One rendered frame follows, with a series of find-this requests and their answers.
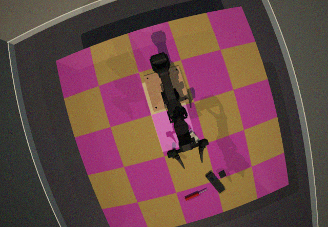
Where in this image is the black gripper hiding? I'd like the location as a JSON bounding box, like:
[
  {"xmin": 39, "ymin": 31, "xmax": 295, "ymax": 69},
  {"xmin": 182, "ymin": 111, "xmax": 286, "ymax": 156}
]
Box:
[{"xmin": 167, "ymin": 131, "xmax": 209, "ymax": 169}]

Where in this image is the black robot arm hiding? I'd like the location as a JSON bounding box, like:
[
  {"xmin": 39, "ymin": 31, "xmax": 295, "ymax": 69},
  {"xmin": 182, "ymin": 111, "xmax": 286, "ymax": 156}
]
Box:
[{"xmin": 150, "ymin": 52, "xmax": 196, "ymax": 152}]

